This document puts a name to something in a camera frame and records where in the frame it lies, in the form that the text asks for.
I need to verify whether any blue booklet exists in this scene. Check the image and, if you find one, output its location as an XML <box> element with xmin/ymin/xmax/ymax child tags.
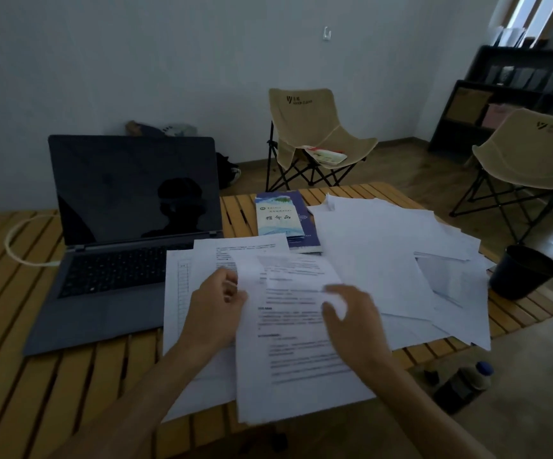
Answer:
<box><xmin>255</xmin><ymin>189</ymin><xmax>323</xmax><ymax>256</ymax></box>

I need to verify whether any person's left forearm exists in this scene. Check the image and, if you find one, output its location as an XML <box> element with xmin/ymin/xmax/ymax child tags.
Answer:
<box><xmin>50</xmin><ymin>339</ymin><xmax>221</xmax><ymax>459</ymax></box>

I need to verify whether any person's left hand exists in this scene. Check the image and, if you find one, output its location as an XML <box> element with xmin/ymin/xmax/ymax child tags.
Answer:
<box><xmin>176</xmin><ymin>267</ymin><xmax>248</xmax><ymax>353</ymax></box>

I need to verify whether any person's right forearm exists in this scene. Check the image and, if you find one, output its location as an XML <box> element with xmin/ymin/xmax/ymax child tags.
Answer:
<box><xmin>352</xmin><ymin>358</ymin><xmax>498</xmax><ymax>459</ymax></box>

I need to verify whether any pink storage box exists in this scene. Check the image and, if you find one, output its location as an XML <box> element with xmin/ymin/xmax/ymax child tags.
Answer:
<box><xmin>482</xmin><ymin>103</ymin><xmax>519</xmax><ymax>130</ymax></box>

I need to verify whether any beige folding chair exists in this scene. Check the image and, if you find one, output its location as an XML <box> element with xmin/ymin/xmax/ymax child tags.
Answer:
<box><xmin>264</xmin><ymin>88</ymin><xmax>380</xmax><ymax>193</ymax></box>
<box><xmin>449</xmin><ymin>108</ymin><xmax>553</xmax><ymax>245</ymax></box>

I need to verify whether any woven storage basket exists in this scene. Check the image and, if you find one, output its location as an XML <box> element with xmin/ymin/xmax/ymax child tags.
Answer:
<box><xmin>446</xmin><ymin>88</ymin><xmax>493</xmax><ymax>126</ymax></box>

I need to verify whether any sorted text document stack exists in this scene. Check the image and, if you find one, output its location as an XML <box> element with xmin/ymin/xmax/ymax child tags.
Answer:
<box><xmin>161</xmin><ymin>233</ymin><xmax>378</xmax><ymax>425</ymax></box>

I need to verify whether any tall narrow window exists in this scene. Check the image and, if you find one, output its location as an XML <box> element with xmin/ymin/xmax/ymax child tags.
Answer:
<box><xmin>491</xmin><ymin>0</ymin><xmax>553</xmax><ymax>47</ymax></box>

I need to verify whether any person's right hand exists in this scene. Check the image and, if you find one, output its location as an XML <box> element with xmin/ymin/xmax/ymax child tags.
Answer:
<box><xmin>322</xmin><ymin>284</ymin><xmax>394</xmax><ymax>374</ymax></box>

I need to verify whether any dark bottle with blue cap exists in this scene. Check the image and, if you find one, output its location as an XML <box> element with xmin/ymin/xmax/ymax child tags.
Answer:
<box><xmin>433</xmin><ymin>361</ymin><xmax>495</xmax><ymax>417</ymax></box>

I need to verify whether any black shelf unit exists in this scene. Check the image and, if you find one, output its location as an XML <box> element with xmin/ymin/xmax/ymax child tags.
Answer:
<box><xmin>427</xmin><ymin>45</ymin><xmax>553</xmax><ymax>164</ymax></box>

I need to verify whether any grey laptop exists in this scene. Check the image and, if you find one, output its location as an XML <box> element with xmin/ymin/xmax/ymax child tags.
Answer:
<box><xmin>23</xmin><ymin>134</ymin><xmax>224</xmax><ymax>357</ymax></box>

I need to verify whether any red and white booklet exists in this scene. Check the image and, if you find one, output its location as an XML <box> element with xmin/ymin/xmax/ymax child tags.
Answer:
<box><xmin>303</xmin><ymin>145</ymin><xmax>348</xmax><ymax>168</ymax></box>

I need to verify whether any wooden slatted table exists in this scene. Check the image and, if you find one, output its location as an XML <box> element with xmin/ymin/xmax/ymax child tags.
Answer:
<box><xmin>0</xmin><ymin>182</ymin><xmax>553</xmax><ymax>459</ymax></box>

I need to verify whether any black plastic pot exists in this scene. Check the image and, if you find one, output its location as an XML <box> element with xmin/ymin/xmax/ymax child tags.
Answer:
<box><xmin>488</xmin><ymin>245</ymin><xmax>553</xmax><ymax>302</ymax></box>

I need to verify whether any white charging cable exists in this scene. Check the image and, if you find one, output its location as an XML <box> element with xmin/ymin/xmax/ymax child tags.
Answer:
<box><xmin>4</xmin><ymin>214</ymin><xmax>63</xmax><ymax>268</ymax></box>

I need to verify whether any pile of white papers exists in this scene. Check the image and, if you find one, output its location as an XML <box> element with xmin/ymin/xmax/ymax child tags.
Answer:
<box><xmin>307</xmin><ymin>193</ymin><xmax>497</xmax><ymax>353</ymax></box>

